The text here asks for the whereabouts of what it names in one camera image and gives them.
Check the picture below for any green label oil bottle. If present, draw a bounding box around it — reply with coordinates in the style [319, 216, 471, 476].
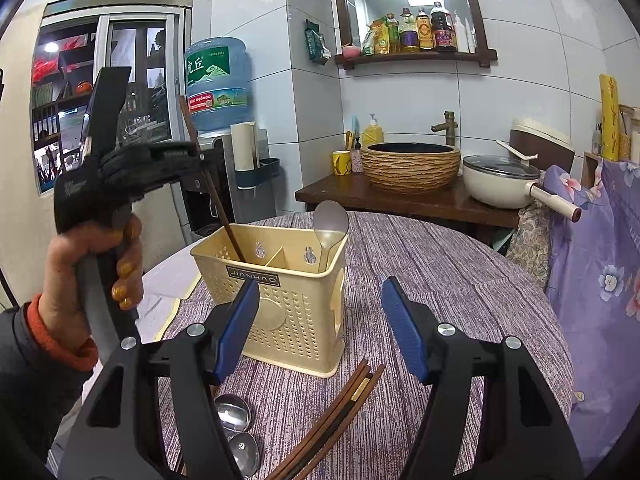
[385, 14, 401, 54]

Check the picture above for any purple floral cloth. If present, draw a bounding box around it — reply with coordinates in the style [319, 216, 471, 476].
[542, 160, 640, 476]

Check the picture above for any green hanging packet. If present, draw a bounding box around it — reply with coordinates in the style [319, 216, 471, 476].
[304, 19, 331, 66]

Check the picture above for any teal wall holder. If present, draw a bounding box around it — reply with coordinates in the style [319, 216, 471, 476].
[235, 157, 281, 191]

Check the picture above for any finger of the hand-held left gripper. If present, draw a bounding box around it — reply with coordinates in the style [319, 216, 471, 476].
[100, 153, 206, 196]
[117, 141, 201, 157]

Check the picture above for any glass sliding window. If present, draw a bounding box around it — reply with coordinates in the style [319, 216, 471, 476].
[31, 0, 193, 196]

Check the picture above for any small wooden box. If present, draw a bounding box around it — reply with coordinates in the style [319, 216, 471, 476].
[581, 151, 605, 188]

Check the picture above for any yellow label sauce bottle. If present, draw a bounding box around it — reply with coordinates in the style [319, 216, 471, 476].
[416, 7, 435, 52]

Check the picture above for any woven pattern basin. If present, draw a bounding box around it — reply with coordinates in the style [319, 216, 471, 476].
[360, 142, 462, 196]

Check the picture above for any yellow roll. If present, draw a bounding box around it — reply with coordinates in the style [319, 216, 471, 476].
[599, 74, 622, 162]

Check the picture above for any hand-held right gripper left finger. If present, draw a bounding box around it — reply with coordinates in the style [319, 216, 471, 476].
[47, 278, 261, 480]

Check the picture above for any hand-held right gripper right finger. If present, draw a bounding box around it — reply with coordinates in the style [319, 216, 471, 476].
[381, 276, 586, 480]

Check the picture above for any person's left forearm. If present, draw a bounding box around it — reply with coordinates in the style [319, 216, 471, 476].
[0, 294, 101, 463]

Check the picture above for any black chopstick with gold band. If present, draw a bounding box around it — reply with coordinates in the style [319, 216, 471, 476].
[292, 366, 376, 480]

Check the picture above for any small steel spoon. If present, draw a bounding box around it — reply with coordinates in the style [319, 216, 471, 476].
[227, 432, 262, 480]

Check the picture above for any cream brown rice cooker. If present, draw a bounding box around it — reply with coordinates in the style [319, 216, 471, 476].
[509, 117, 576, 173]

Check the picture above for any dark brown wooden chopstick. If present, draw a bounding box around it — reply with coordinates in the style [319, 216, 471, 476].
[178, 96, 247, 264]

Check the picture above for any black water dispenser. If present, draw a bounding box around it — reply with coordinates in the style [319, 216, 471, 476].
[180, 132, 236, 243]

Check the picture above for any person's left hand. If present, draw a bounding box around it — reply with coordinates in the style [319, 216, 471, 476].
[39, 215, 145, 356]

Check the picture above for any purple label oil bottle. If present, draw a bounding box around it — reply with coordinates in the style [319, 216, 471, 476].
[398, 7, 421, 53]

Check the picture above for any dark soy sauce bottle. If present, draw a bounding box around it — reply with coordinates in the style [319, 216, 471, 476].
[431, 1, 458, 53]

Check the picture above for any large steel spoon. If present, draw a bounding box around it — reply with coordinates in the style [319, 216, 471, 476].
[214, 394, 252, 433]

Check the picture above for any cream pan with handle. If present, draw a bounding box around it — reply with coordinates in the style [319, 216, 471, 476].
[462, 157, 583, 223]

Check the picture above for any yellow perforated utensil holder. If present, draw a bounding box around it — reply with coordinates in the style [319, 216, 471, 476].
[190, 223, 349, 377]

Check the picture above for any small beige container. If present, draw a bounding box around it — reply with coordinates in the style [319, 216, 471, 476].
[619, 105, 640, 162]

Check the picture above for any blue water jug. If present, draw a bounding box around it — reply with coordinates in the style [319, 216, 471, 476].
[184, 36, 251, 135]

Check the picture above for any white table cover yellow edge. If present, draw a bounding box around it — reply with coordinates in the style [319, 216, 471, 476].
[137, 255, 201, 341]

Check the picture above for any purple striped tablecloth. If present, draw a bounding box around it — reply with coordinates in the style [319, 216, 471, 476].
[160, 210, 576, 480]

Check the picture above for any glass pan lid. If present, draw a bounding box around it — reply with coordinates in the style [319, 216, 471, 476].
[463, 155, 542, 181]

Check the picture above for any white squeeze bottle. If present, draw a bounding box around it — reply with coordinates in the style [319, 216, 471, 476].
[454, 11, 470, 53]

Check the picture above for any brass faucet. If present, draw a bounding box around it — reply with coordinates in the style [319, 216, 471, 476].
[432, 111, 457, 147]

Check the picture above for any yellow green seasoning packet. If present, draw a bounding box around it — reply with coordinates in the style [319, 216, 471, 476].
[362, 20, 391, 56]

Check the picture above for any white rice paddle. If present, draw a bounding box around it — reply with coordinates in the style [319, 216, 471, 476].
[496, 140, 540, 162]

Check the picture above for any yellow soap pump bottle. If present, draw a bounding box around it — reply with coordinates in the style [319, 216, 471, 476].
[362, 113, 385, 148]

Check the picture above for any steel spoon with gold handle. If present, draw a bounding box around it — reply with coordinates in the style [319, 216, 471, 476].
[312, 200, 350, 273]

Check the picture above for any paisley cushion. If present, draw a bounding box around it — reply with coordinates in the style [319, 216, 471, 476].
[507, 200, 553, 288]

